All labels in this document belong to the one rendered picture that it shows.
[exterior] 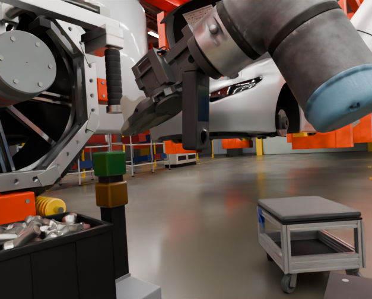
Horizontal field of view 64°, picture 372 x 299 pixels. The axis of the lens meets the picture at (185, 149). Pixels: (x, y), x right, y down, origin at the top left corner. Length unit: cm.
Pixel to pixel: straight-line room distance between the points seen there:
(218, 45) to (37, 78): 42
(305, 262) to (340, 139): 266
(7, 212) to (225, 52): 62
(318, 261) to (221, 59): 117
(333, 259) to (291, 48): 121
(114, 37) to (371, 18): 51
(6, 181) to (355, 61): 73
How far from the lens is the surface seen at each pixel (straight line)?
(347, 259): 151
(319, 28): 36
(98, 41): 76
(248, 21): 39
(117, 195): 49
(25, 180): 83
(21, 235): 41
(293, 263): 141
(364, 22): 51
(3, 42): 70
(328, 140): 396
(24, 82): 69
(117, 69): 73
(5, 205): 81
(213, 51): 40
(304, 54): 36
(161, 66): 45
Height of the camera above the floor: 66
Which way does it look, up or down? 1 degrees down
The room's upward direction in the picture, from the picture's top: 3 degrees counter-clockwise
